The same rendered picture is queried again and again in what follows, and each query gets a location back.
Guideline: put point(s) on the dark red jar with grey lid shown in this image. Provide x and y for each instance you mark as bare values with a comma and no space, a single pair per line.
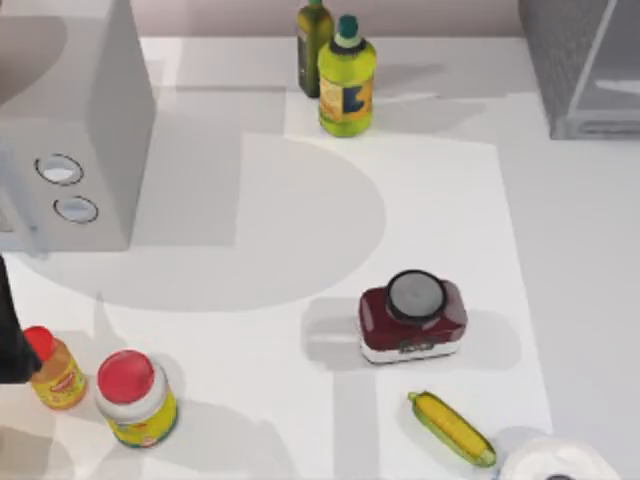
412,320

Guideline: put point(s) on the yellow-green bottle with teal cap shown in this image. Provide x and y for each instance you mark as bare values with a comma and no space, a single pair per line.
346,90

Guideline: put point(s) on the dark olive oil bottle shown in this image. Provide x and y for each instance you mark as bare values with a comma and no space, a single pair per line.
311,45

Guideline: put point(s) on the yellow corn cob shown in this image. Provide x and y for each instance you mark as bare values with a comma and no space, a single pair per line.
450,427

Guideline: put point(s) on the white jar with red lid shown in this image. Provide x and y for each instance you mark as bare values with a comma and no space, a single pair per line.
135,400

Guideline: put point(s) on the round microwave knob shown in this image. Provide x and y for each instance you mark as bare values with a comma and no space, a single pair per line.
59,169
76,209

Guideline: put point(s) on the pale microwave oven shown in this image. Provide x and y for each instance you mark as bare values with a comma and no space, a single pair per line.
75,100

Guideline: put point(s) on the orange bottle with red cap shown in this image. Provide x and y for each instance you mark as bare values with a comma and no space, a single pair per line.
57,375

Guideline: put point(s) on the white paper towel roll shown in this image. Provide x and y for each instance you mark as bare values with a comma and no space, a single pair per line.
555,457

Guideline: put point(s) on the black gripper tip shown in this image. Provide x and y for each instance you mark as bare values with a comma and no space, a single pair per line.
12,340

